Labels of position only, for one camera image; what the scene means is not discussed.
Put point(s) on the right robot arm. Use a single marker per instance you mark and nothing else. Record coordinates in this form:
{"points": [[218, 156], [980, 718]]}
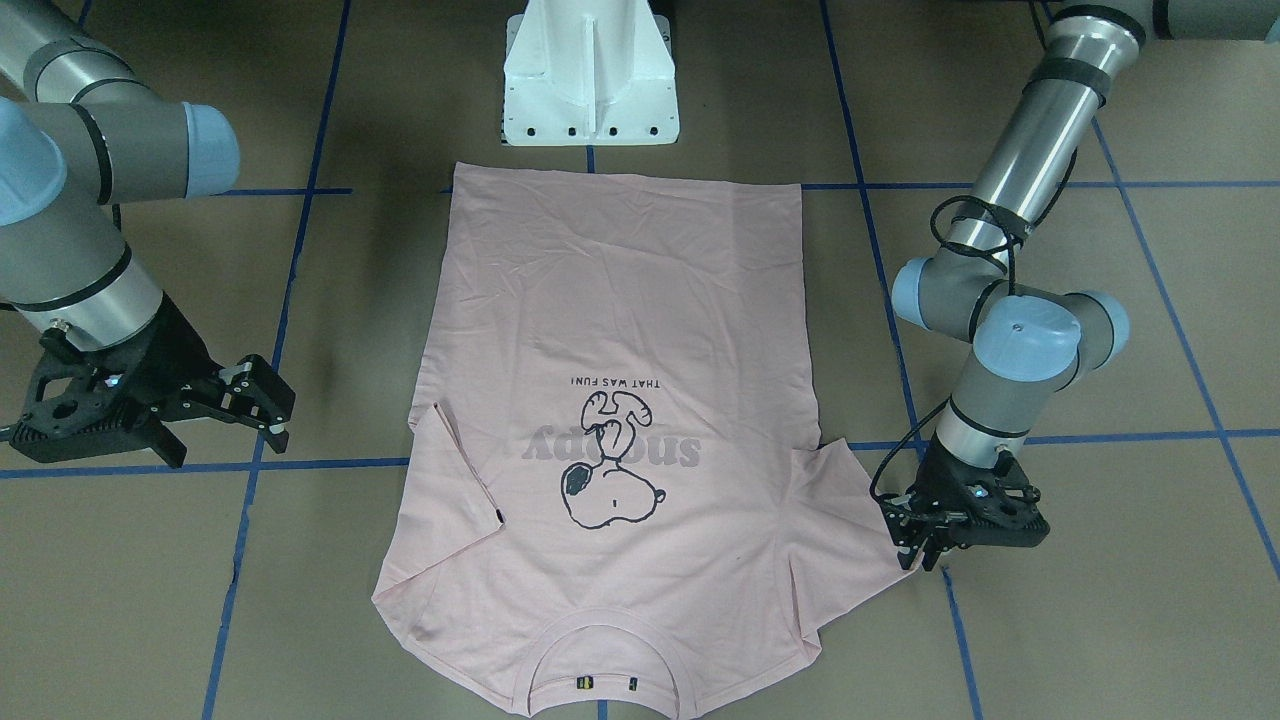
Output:
{"points": [[90, 135]]}

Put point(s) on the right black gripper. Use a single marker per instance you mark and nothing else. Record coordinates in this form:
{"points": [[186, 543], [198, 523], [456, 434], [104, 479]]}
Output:
{"points": [[178, 352]]}

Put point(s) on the pink Snoopy t-shirt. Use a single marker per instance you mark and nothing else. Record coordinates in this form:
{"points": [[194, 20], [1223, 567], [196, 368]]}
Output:
{"points": [[617, 489]]}

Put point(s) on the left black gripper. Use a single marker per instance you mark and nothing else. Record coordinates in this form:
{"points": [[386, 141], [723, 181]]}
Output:
{"points": [[934, 482]]}

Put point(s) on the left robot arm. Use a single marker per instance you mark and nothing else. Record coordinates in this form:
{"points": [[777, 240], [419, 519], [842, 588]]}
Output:
{"points": [[1024, 343]]}

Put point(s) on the white camera post base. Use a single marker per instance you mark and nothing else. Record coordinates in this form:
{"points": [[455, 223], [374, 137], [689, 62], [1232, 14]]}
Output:
{"points": [[590, 73]]}

